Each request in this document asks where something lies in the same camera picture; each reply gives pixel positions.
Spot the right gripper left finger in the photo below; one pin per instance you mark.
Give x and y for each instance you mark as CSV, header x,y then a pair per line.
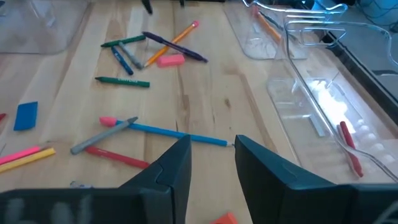
x,y
168,186

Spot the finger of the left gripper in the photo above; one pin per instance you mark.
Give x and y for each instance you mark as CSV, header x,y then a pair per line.
x,y
147,5
182,2

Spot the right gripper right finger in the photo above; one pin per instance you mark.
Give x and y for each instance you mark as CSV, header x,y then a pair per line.
x,y
273,199

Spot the orange pencil pink eraser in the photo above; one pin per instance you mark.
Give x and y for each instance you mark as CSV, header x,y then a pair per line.
x,y
186,32

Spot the purple pen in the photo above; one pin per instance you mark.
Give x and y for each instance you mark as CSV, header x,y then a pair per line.
x,y
192,54

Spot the blue pencil pink cap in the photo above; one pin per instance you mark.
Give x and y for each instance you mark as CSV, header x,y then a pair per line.
x,y
174,133

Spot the small red crayon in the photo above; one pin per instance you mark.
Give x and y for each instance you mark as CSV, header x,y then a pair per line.
x,y
118,157

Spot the blue Madisi crayon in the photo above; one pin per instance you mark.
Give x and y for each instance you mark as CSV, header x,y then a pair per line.
x,y
122,60

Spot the lavender pen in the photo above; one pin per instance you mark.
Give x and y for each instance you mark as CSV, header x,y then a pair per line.
x,y
79,185

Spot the red pen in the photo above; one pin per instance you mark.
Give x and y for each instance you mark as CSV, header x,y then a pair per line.
x,y
349,146

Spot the yellow pencil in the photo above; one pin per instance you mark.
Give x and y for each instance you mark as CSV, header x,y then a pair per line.
x,y
31,159

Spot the blue wedge eraser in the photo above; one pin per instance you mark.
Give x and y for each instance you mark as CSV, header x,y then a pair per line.
x,y
25,115

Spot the clear plastic bin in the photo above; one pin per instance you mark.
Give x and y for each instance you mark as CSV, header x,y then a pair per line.
x,y
46,31
311,149
258,49

